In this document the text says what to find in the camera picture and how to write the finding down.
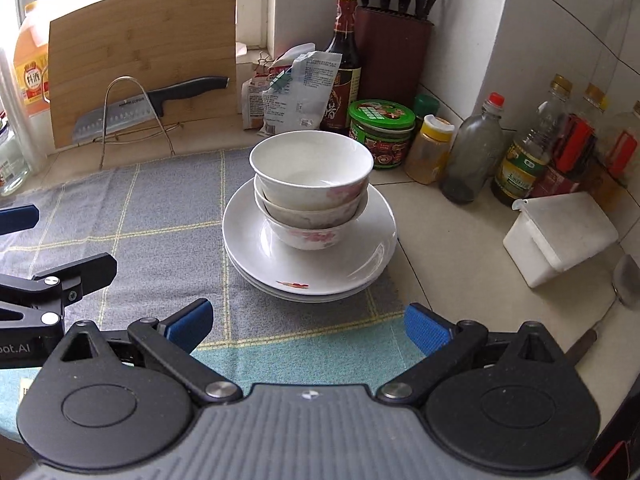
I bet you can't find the white plate with brown stain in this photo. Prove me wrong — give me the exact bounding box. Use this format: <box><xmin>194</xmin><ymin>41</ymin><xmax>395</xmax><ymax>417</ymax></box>
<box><xmin>224</xmin><ymin>244</ymin><xmax>396</xmax><ymax>304</ymax></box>

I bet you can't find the large white floral plate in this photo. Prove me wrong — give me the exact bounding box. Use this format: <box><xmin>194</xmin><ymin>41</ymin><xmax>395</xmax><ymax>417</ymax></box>
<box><xmin>222</xmin><ymin>180</ymin><xmax>397</xmax><ymax>302</ymax></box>

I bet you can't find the white floral bowl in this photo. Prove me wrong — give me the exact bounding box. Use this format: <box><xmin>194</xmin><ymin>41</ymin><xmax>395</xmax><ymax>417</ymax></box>
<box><xmin>264</xmin><ymin>212</ymin><xmax>359</xmax><ymax>252</ymax></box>
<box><xmin>250</xmin><ymin>130</ymin><xmax>373</xmax><ymax>211</ymax></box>

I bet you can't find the grey checked table mat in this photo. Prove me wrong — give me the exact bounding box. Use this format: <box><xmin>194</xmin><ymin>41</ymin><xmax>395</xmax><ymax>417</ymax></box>
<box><xmin>0</xmin><ymin>146</ymin><xmax>426</xmax><ymax>441</ymax></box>

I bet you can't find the white plastic seasoning box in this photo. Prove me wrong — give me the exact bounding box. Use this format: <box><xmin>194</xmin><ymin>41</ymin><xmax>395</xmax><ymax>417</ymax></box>
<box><xmin>503</xmin><ymin>192</ymin><xmax>618</xmax><ymax>288</ymax></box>

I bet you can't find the orange cooking wine jug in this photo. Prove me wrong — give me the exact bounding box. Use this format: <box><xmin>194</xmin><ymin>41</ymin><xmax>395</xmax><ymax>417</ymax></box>
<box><xmin>13</xmin><ymin>0</ymin><xmax>50</xmax><ymax>116</ymax></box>

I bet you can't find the yellow lid spice jar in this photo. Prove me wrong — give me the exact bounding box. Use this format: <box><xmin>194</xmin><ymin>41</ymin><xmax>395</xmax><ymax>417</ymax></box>
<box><xmin>404</xmin><ymin>115</ymin><xmax>456</xmax><ymax>185</ymax></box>

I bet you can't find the red cap glass bottle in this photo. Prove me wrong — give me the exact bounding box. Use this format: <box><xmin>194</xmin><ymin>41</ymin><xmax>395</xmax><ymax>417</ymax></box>
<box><xmin>439</xmin><ymin>92</ymin><xmax>509</xmax><ymax>205</ymax></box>

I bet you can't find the gold cap oil bottle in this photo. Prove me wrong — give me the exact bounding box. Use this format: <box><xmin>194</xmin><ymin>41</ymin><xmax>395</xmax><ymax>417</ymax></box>
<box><xmin>490</xmin><ymin>74</ymin><xmax>573</xmax><ymax>206</ymax></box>

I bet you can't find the bamboo cutting board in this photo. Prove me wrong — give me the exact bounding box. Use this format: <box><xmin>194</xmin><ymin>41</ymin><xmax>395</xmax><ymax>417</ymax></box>
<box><xmin>49</xmin><ymin>0</ymin><xmax>236</xmax><ymax>148</ymax></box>

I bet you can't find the green lid sauce jar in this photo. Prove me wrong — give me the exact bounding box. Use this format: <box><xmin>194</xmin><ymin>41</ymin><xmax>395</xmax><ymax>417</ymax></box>
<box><xmin>348</xmin><ymin>100</ymin><xmax>416</xmax><ymax>170</ymax></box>

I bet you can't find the small green lid bottle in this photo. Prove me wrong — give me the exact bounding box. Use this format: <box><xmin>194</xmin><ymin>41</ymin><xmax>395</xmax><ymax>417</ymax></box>
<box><xmin>413</xmin><ymin>93</ymin><xmax>440</xmax><ymax>122</ymax></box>

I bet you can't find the red label sauce bottle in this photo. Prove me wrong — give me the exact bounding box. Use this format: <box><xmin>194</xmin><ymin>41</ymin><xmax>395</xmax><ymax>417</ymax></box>
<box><xmin>529</xmin><ymin>84</ymin><xmax>605</xmax><ymax>197</ymax></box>

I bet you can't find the red white food packet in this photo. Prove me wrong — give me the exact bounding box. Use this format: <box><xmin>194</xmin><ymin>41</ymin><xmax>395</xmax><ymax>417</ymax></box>
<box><xmin>240</xmin><ymin>42</ymin><xmax>316</xmax><ymax>130</ymax></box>

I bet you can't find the white printed food bag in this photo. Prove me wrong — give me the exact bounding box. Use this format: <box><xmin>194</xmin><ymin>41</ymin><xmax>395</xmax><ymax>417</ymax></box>
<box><xmin>260</xmin><ymin>51</ymin><xmax>342</xmax><ymax>136</ymax></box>

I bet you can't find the dark soy sauce bottle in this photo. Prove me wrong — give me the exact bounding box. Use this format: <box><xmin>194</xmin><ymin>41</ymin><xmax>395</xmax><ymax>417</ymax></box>
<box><xmin>321</xmin><ymin>0</ymin><xmax>362</xmax><ymax>133</ymax></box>

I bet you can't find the red label bottle far right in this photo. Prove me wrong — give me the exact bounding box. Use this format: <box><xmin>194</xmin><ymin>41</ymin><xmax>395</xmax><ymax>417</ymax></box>
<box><xmin>600</xmin><ymin>101</ymin><xmax>640</xmax><ymax>185</ymax></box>

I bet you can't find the dark red knife block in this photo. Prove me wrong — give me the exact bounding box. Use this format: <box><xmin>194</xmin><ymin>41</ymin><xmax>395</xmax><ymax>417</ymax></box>
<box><xmin>355</xmin><ymin>6</ymin><xmax>434</xmax><ymax>106</ymax></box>

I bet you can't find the metal wire rack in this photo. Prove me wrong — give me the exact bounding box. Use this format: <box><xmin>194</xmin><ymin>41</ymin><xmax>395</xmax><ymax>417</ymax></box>
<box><xmin>98</xmin><ymin>75</ymin><xmax>182</xmax><ymax>172</ymax></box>

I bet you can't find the santoku knife black handle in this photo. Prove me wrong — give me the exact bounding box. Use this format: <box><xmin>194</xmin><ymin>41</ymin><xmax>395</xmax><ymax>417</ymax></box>
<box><xmin>72</xmin><ymin>76</ymin><xmax>229</xmax><ymax>143</ymax></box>

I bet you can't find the metal spatula wooden handle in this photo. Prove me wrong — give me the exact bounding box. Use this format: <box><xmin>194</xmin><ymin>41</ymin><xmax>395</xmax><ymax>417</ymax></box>
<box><xmin>564</xmin><ymin>252</ymin><xmax>640</xmax><ymax>369</ymax></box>

